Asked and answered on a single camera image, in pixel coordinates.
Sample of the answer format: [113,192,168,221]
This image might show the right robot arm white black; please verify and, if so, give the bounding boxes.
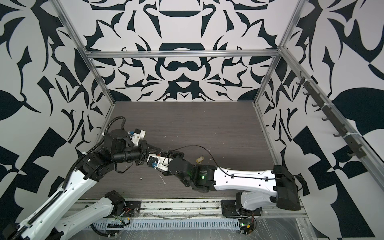
[162,150,301,211]

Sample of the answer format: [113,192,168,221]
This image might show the yellow key tag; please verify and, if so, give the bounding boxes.
[196,156,205,163]

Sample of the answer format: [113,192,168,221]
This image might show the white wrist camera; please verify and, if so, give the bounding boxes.
[129,129,146,146]
[147,154,173,173]

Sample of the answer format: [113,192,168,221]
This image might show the aluminium frame crossbar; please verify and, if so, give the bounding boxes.
[85,50,278,59]

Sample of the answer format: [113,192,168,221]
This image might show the black wall hook rail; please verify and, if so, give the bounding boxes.
[297,73,367,159]

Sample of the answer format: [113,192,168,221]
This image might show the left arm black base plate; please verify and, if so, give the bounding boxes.
[121,201,142,218]

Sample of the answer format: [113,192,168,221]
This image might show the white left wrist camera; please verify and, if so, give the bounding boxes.
[129,129,146,146]

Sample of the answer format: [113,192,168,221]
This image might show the white slotted cable duct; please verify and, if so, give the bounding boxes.
[94,219,240,231]

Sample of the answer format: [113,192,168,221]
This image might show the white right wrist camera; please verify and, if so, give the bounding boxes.
[147,154,173,173]

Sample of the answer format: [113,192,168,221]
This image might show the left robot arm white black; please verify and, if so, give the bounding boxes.
[3,116,169,240]

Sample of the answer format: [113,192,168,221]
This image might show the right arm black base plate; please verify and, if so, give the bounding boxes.
[221,200,244,219]

